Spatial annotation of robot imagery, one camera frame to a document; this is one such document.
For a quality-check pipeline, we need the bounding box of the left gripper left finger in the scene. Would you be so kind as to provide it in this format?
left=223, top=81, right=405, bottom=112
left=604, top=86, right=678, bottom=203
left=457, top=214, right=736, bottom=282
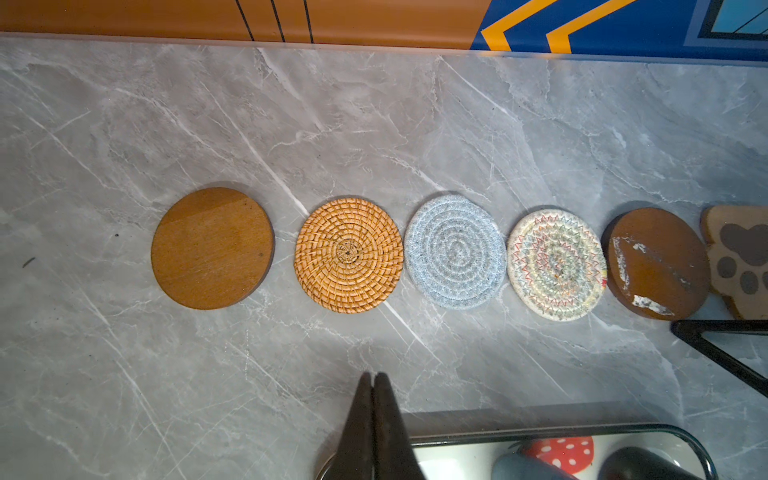
left=324, top=372, right=374, bottom=480

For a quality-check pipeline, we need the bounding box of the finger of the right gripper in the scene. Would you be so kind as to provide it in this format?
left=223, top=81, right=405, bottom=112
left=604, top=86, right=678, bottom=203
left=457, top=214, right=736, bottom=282
left=670, top=319, right=767, bottom=397

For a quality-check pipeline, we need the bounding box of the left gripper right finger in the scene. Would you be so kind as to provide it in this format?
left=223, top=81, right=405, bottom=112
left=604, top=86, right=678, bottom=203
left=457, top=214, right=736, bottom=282
left=373, top=373, right=425, bottom=480

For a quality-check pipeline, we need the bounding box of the dark brown wooden coaster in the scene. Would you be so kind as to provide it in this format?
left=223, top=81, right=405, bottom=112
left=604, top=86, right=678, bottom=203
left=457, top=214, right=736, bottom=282
left=602, top=207, right=711, bottom=321

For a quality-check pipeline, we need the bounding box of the cork paw print coaster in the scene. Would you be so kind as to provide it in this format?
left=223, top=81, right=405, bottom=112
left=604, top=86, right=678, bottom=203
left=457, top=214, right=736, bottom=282
left=700, top=205, right=767, bottom=320

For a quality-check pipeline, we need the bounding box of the multicolour woven coaster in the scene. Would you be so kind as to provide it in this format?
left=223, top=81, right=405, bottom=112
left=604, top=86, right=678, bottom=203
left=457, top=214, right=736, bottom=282
left=507, top=209, right=607, bottom=322

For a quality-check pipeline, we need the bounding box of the grey blue rope coaster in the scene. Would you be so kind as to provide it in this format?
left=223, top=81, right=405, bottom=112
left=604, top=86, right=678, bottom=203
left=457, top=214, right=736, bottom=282
left=404, top=194, right=507, bottom=310

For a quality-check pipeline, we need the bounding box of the light brown wooden coaster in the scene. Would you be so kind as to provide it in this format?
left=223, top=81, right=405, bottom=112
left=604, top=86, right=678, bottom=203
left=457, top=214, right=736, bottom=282
left=151, top=187, right=275, bottom=310

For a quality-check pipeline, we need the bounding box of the white strawberry serving tray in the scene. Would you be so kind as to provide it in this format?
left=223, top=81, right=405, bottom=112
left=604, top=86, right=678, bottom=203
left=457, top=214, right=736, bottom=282
left=314, top=423, right=720, bottom=480

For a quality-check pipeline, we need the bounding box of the blue mug back middle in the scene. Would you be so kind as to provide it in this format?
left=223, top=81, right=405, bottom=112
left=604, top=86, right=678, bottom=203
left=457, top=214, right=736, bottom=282
left=491, top=453, right=575, bottom=480

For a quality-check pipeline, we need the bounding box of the black mug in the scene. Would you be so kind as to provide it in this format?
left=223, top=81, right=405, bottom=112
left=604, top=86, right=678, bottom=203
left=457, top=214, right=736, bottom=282
left=598, top=447, right=698, bottom=480

